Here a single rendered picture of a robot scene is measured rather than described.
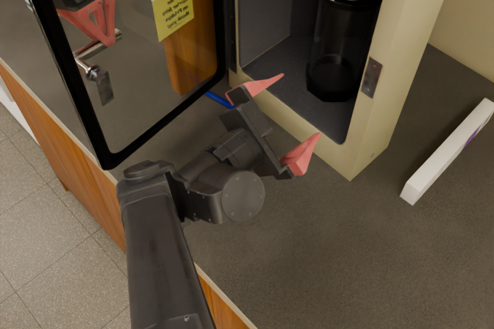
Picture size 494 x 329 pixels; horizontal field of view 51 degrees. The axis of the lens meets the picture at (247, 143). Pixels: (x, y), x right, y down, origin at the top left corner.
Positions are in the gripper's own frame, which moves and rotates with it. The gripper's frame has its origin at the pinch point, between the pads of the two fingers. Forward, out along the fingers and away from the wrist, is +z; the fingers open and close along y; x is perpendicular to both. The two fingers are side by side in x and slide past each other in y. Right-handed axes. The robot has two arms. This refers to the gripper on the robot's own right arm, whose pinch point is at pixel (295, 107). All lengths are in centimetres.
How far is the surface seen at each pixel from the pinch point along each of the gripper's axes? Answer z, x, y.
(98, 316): -35, 121, -37
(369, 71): 10.2, -4.7, -1.4
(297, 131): 10.2, 21.6, -7.6
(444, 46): 53, 22, -13
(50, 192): -22, 153, 6
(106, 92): -17.3, 13.2, 16.2
